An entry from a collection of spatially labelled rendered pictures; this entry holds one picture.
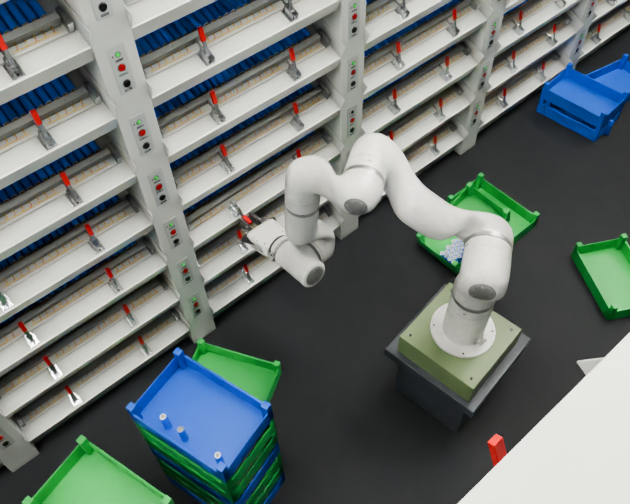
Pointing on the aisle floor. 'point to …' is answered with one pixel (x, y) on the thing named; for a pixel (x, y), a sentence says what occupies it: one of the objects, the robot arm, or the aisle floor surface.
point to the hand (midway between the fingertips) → (249, 221)
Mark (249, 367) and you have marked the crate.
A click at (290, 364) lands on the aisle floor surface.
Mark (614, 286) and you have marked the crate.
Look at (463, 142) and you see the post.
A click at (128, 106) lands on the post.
